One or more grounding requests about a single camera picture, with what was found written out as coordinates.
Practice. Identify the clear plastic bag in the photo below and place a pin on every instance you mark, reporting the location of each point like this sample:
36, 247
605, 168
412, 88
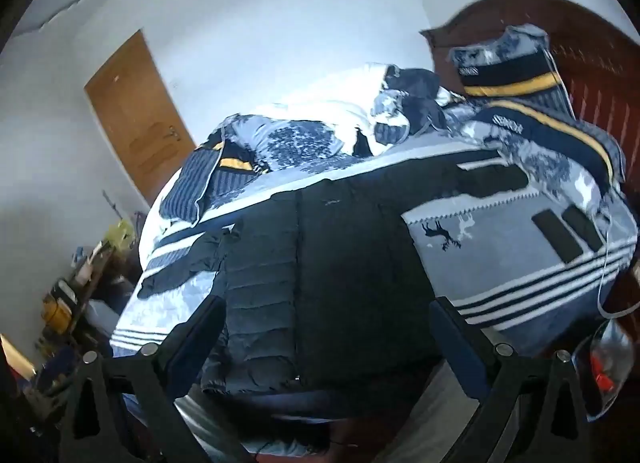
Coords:
605, 368

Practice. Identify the cluttered side table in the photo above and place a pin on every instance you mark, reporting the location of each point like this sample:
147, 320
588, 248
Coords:
75, 303

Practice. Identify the blue pillow with yellow stripe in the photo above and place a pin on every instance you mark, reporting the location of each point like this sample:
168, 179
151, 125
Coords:
555, 143
510, 68

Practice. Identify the blue tree-print pillow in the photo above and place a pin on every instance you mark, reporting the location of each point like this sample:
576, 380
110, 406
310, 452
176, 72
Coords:
340, 118

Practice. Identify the dark wooden headboard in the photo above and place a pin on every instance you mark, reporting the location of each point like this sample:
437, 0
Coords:
605, 58

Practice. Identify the yellow green plastic bag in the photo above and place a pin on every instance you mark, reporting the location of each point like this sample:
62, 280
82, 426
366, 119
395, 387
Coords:
119, 235

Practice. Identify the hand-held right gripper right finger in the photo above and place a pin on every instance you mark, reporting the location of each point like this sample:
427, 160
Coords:
461, 349

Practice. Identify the striped blue pillow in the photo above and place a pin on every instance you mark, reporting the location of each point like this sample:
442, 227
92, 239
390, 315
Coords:
200, 183

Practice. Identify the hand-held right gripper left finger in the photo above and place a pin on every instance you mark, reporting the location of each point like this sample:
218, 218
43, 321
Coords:
196, 343

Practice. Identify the black puffer jacket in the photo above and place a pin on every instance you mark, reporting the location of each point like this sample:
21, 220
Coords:
325, 268

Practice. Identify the blue striped bed duvet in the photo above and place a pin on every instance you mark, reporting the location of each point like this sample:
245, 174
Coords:
505, 253

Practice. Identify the brown wooden door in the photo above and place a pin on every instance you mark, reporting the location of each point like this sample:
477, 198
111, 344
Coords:
140, 118

